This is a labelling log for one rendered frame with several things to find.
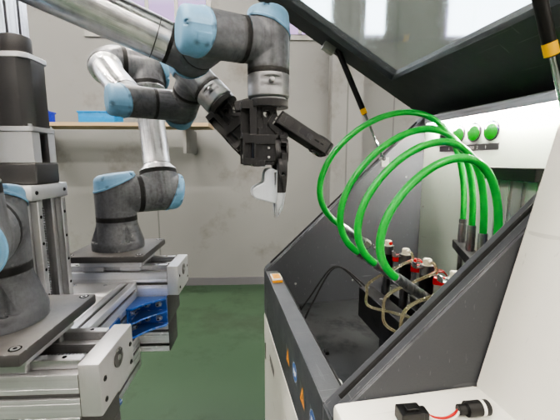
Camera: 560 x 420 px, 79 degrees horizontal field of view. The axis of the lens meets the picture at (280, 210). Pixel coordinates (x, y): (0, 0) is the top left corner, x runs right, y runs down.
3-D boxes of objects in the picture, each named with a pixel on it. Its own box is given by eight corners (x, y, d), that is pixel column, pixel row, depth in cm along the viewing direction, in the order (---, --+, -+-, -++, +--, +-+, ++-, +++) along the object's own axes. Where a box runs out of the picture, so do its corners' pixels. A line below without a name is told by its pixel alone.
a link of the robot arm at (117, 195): (92, 214, 107) (87, 171, 105) (137, 211, 115) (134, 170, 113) (97, 220, 97) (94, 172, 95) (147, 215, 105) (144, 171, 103)
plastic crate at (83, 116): (125, 125, 311) (124, 113, 309) (115, 122, 290) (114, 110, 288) (89, 125, 309) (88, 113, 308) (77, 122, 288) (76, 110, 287)
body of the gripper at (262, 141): (240, 167, 67) (239, 103, 65) (283, 167, 68) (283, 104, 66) (242, 168, 59) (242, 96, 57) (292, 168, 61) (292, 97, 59)
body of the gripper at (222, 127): (242, 158, 84) (209, 123, 85) (267, 134, 84) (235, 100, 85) (237, 150, 77) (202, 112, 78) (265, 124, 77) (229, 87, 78)
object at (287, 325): (266, 317, 114) (265, 271, 111) (278, 316, 114) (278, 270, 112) (320, 495, 53) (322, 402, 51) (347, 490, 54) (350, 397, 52)
